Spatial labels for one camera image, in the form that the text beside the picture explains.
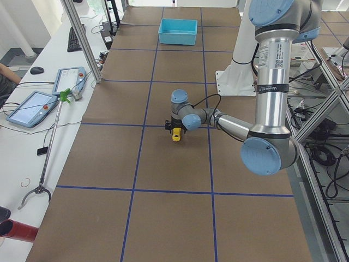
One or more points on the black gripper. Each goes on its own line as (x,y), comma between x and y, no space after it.
(174,123)

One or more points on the light blue plastic bin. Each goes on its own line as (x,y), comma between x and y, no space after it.
(178,31)

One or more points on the aluminium frame post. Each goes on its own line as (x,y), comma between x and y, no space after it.
(74,19)

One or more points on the yellow beetle toy car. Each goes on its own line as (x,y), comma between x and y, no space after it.
(176,134)

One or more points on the red cylinder tube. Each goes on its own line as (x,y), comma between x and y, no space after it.
(18,231)

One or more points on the black keyboard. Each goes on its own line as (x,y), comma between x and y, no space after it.
(73,42)

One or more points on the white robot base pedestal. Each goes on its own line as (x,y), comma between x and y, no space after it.
(238,78)

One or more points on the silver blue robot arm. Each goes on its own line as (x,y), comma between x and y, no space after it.
(267,145)

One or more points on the small black square pad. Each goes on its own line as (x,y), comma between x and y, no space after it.
(42,151)

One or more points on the far blue teach pendant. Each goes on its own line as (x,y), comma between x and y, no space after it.
(73,78)

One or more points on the black computer mouse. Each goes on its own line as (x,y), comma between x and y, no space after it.
(36,70)

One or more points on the blue teach pendant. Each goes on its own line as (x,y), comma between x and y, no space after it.
(33,109)
(73,78)

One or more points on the near blue teach pendant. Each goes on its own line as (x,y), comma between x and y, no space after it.
(33,109)

